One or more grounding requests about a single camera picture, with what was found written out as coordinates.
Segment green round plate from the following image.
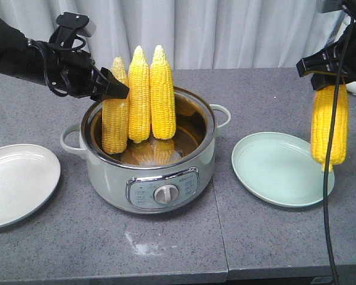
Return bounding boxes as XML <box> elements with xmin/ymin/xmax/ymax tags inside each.
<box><xmin>231</xmin><ymin>132</ymin><xmax>324</xmax><ymax>208</ymax></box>

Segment black cable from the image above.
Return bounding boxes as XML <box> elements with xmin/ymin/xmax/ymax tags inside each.
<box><xmin>322</xmin><ymin>5</ymin><xmax>356</xmax><ymax>285</ymax></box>

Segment pale yellow corn cob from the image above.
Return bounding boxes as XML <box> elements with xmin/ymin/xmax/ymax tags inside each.
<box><xmin>101</xmin><ymin>56</ymin><xmax>131</xmax><ymax>154</ymax></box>

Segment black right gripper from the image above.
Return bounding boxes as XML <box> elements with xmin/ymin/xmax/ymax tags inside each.
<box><xmin>296</xmin><ymin>1</ymin><xmax>356</xmax><ymax>91</ymax></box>

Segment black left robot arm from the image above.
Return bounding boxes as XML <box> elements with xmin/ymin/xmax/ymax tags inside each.
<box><xmin>0</xmin><ymin>12</ymin><xmax>129</xmax><ymax>101</ymax></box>

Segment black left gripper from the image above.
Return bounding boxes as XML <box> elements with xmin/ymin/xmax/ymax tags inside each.
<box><xmin>46</xmin><ymin>50</ymin><xmax>129</xmax><ymax>100</ymax></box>

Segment grey curtain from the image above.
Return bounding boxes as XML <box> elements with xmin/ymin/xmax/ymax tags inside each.
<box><xmin>0</xmin><ymin>1</ymin><xmax>346</xmax><ymax>69</ymax></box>

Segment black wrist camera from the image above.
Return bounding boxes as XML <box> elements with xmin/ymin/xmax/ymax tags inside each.
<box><xmin>49</xmin><ymin>12</ymin><xmax>96</xmax><ymax>50</ymax></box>

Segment green electric cooking pot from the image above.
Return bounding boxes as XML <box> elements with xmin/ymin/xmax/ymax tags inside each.
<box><xmin>61</xmin><ymin>88</ymin><xmax>231</xmax><ymax>214</ymax></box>

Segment white round plate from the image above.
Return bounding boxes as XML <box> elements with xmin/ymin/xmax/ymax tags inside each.
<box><xmin>0</xmin><ymin>144</ymin><xmax>61</xmax><ymax>228</ymax></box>

